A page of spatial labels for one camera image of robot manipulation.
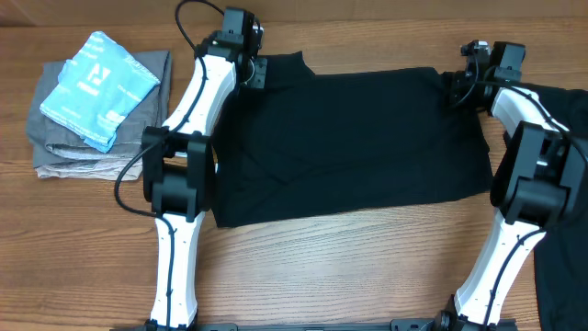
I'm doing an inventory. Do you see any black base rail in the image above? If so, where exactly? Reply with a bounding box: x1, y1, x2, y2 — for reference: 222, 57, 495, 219
109, 318, 519, 331

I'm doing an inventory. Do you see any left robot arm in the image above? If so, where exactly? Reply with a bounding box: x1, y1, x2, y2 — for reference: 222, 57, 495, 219
141, 7, 266, 330

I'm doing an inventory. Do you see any light blue folded garment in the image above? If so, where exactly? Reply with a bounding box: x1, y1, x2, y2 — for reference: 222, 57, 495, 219
40, 31, 161, 153

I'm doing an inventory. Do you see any grey folded garment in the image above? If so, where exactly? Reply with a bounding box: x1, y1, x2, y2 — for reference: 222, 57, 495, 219
26, 51, 172, 160

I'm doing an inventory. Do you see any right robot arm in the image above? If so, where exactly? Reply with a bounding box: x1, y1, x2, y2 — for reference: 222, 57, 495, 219
424, 40, 587, 330

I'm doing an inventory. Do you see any beige folded garment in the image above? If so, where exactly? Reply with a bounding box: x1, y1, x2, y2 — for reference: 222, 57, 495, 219
32, 145, 130, 181

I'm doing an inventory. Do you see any black t-shirt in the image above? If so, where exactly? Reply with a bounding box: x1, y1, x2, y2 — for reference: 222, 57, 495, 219
212, 53, 492, 227

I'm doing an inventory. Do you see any black clothes pile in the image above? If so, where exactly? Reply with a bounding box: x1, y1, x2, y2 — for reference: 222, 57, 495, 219
524, 84, 587, 331

